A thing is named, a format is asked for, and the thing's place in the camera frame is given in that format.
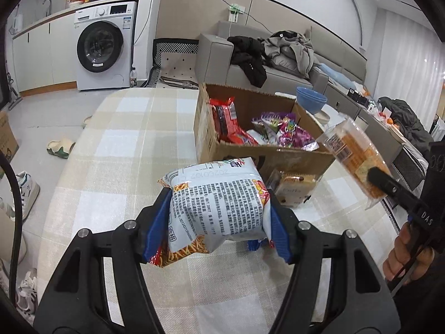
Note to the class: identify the dark coat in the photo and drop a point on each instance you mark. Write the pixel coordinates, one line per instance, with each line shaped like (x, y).
(406, 118)

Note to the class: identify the small white wall appliance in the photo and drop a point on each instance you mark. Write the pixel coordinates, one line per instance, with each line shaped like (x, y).
(18, 24)

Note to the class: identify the dark red noodle packet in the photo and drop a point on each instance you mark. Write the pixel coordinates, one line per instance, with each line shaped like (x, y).
(222, 116)

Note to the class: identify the clear biscuit packet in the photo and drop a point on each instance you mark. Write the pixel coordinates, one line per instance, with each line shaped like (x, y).
(295, 188)

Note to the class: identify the light blue pillow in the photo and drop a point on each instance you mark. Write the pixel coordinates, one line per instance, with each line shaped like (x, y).
(335, 74)

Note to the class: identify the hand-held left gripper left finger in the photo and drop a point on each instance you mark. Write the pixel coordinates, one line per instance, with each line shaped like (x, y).
(158, 229)

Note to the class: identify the brown cardboard box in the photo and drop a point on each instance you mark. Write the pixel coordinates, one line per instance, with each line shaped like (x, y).
(208, 146)

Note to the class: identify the white kitchen cabinet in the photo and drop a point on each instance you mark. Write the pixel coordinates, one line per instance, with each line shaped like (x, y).
(38, 59)

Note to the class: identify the clear orange cracker packet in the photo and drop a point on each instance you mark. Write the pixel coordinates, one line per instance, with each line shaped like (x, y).
(354, 156)

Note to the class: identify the grey sofa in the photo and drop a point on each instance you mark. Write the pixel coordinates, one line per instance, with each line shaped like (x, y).
(212, 59)

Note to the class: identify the beige green sandal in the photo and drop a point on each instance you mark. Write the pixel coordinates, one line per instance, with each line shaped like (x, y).
(61, 148)

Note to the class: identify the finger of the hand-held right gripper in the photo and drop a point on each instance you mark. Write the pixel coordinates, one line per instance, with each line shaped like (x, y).
(389, 186)

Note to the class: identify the pink purple snack packet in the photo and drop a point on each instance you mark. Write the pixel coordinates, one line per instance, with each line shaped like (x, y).
(271, 120)

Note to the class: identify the white noodle snack bag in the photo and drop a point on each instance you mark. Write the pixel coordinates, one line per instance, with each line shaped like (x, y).
(215, 208)

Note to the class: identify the small white bowl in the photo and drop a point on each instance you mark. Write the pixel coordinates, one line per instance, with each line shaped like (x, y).
(322, 116)

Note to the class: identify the blue snack packet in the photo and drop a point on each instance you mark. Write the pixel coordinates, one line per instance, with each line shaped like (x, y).
(255, 245)

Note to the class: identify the checkered tablecloth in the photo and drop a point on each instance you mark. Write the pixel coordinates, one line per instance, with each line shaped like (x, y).
(121, 146)

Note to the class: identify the person's right hand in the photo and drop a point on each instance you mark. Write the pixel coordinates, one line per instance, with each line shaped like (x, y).
(399, 250)

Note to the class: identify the flat cardboard box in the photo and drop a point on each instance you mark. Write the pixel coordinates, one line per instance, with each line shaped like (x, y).
(7, 135)

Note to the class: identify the metal faucet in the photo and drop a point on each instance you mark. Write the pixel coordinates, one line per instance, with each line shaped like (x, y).
(47, 3)

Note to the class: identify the white sneaker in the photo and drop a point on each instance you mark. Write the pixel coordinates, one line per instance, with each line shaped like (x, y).
(24, 191)
(27, 292)

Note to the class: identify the grey clothes pile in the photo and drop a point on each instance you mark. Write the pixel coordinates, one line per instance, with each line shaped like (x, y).
(295, 54)

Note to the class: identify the white plastic bottle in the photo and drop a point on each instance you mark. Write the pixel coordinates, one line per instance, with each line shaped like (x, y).
(132, 78)

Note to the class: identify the white washing machine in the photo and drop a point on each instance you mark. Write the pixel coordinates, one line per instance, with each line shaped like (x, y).
(104, 80)

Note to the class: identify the wall power outlet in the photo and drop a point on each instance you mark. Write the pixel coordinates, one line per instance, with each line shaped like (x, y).
(236, 8)

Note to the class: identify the patterned cushion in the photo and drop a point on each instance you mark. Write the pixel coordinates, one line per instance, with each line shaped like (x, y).
(177, 66)

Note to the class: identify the blue bowl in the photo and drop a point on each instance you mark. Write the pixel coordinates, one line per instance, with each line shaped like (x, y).
(311, 99)

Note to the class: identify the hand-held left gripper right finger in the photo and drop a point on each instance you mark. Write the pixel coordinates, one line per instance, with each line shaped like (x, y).
(278, 233)

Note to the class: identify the grey low cabinet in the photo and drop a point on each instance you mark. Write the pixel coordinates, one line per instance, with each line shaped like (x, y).
(339, 99)

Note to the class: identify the black jacket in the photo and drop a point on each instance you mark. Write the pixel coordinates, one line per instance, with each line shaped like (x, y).
(248, 59)

